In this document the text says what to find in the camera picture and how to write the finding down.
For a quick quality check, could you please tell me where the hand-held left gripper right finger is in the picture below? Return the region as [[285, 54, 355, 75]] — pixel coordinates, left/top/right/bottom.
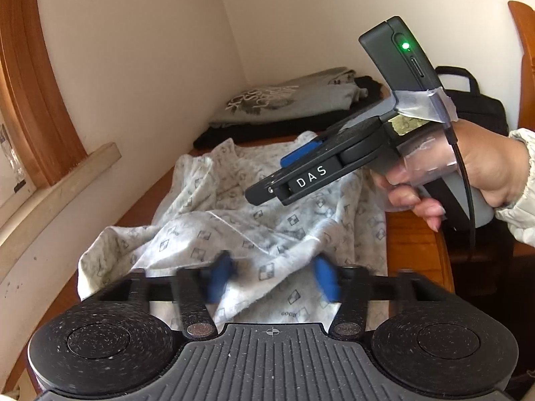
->
[[313, 256, 454, 340]]

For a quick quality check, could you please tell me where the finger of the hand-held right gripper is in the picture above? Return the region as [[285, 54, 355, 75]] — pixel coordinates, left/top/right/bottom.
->
[[245, 174, 293, 207], [279, 131, 335, 169]]

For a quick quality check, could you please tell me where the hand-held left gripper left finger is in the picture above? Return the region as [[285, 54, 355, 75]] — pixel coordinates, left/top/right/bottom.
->
[[98, 251, 237, 340]]

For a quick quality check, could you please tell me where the grey patterned pajama top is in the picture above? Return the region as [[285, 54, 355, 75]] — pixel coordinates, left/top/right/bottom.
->
[[77, 130, 388, 327]]

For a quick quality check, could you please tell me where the person's right hand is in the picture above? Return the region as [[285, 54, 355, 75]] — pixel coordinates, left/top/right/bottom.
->
[[371, 122, 527, 233]]

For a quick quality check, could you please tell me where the black folded garment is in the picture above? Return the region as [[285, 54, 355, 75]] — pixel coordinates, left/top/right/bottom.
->
[[192, 75, 386, 151]]

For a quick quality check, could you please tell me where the grey printed t-shirt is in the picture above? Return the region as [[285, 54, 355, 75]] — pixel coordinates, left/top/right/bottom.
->
[[208, 67, 361, 129]]

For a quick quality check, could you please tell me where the black laptop bag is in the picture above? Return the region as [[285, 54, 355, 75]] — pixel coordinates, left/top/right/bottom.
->
[[435, 65, 516, 301]]

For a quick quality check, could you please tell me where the wooden furniture panel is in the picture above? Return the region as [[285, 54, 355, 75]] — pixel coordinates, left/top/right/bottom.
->
[[507, 0, 535, 134]]

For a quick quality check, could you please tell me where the beige window sill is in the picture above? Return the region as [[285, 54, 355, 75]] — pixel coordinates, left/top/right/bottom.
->
[[0, 142, 122, 298]]

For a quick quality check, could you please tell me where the white framed window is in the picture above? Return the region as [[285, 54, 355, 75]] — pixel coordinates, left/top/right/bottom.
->
[[0, 104, 36, 196]]

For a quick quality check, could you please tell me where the wooden window trim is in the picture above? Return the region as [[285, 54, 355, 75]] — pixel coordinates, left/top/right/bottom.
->
[[0, 0, 89, 189]]

